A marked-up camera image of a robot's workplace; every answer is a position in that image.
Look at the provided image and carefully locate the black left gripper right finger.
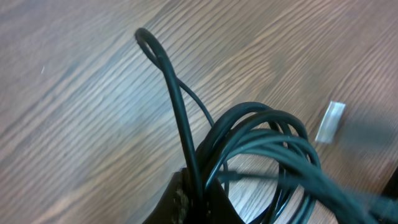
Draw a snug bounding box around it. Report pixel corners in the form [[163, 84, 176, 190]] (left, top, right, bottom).
[[205, 180, 244, 224]]

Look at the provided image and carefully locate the thin black usb cable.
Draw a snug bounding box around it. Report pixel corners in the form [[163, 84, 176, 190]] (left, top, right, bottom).
[[136, 40, 231, 197]]

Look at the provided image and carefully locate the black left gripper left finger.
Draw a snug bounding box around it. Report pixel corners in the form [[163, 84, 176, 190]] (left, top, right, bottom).
[[143, 169, 190, 224]]

